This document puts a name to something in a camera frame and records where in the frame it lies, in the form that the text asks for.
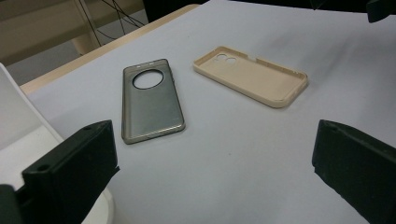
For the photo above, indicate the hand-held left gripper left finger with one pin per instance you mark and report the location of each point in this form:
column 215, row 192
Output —
column 71, row 168

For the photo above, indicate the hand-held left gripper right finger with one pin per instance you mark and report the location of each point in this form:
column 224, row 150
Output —
column 358, row 174

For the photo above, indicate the white plastic bin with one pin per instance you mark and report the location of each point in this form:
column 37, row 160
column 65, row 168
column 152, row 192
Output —
column 18, row 118

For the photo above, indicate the grey translucent phone case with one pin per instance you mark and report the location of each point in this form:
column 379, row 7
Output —
column 152, row 112

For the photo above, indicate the beige phone case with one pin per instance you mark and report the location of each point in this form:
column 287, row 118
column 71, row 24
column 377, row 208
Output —
column 249, row 81

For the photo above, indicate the light wooden table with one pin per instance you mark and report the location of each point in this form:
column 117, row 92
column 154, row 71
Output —
column 93, row 56

